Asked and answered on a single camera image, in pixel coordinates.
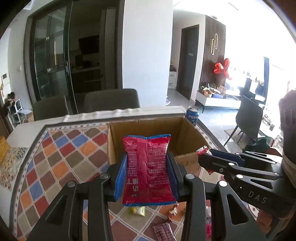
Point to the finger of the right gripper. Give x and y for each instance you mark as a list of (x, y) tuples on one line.
[(242, 159), (225, 164)]

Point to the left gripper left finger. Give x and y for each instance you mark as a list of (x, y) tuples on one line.
[(62, 220)]

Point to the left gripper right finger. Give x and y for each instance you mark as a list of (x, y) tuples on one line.
[(230, 219)]

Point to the red pink snack packet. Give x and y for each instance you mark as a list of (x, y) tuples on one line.
[(204, 150)]

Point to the red gold candy wrapper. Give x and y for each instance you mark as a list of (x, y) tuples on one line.
[(173, 211)]

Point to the maroon striped snack bar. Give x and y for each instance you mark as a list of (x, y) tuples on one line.
[(164, 232)]

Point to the magenta snack bag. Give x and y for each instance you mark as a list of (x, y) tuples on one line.
[(147, 181)]

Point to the green yellow small candy packet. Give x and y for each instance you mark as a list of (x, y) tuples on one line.
[(137, 210)]

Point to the cardboard box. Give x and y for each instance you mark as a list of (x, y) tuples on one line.
[(181, 138)]

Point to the dark side chair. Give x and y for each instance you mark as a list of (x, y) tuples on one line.
[(248, 119)]

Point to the blue pepsi can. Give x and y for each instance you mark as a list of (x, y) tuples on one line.
[(192, 115)]

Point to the white low tv cabinet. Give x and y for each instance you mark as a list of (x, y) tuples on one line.
[(210, 102)]

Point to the colourful diamond tablecloth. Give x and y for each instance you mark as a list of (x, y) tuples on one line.
[(56, 153)]

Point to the patterned place mat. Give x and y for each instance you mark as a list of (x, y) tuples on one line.
[(10, 165)]

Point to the red balloon decoration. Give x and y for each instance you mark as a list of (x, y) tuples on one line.
[(222, 68)]

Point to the woven yellow tissue box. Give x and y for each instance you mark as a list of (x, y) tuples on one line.
[(4, 148)]

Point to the dark interior door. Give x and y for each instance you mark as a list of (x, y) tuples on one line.
[(187, 60)]

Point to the dark dining chair left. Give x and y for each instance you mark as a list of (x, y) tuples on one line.
[(51, 107)]

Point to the dark dining chair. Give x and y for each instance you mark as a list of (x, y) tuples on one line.
[(51, 107), (110, 100)]

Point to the white shelf with toy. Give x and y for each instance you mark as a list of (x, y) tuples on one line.
[(15, 111)]

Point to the dark dining chair right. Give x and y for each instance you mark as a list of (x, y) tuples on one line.
[(110, 100)]

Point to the black glass sliding door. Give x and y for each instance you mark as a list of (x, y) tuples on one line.
[(70, 49)]

